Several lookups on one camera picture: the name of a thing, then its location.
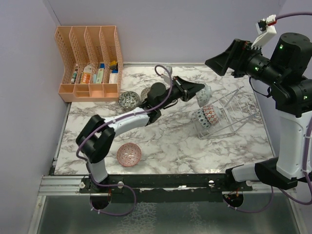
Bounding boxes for red geometric pattern bowl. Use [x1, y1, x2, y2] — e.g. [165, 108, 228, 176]
[202, 104, 221, 126]

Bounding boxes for green leaf pattern bowl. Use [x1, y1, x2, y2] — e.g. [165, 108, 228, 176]
[118, 91, 140, 109]

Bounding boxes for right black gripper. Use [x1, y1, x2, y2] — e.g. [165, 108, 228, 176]
[206, 38, 285, 86]

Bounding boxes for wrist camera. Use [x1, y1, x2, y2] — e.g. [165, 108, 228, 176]
[161, 66, 172, 85]
[252, 15, 277, 49]

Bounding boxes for orange plastic desk organizer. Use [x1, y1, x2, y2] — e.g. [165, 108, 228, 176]
[55, 26, 123, 102]

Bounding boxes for items in organizer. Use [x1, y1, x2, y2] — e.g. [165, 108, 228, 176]
[70, 60, 118, 84]

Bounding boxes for red circle pattern bowl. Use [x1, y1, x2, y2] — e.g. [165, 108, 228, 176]
[117, 143, 142, 167]

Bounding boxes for white wire dish rack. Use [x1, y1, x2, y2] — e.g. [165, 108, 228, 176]
[191, 86, 259, 138]

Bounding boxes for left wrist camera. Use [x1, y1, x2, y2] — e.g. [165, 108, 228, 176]
[161, 66, 172, 85]

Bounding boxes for blue triangle pattern bowl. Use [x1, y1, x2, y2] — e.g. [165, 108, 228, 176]
[195, 84, 212, 107]

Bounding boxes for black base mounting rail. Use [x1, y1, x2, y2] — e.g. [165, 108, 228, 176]
[48, 159, 254, 203]

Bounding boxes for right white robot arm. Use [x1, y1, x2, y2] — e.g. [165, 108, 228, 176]
[205, 33, 312, 191]

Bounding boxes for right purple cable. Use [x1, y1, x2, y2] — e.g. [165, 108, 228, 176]
[228, 12, 312, 213]

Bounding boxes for purple cable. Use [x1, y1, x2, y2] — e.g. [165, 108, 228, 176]
[77, 64, 175, 216]
[228, 12, 312, 213]

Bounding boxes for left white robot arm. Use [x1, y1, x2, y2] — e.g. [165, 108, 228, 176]
[76, 77, 205, 193]

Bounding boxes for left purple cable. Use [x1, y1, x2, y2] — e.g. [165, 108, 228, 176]
[77, 64, 175, 216]

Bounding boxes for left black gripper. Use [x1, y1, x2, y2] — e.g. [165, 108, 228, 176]
[157, 76, 204, 111]

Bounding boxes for brown tile pattern bowl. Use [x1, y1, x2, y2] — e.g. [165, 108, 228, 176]
[140, 87, 151, 100]

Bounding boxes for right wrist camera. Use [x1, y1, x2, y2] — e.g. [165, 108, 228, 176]
[252, 15, 277, 49]

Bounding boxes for blue floral pattern bowl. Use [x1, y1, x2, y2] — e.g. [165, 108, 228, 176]
[194, 109, 211, 129]

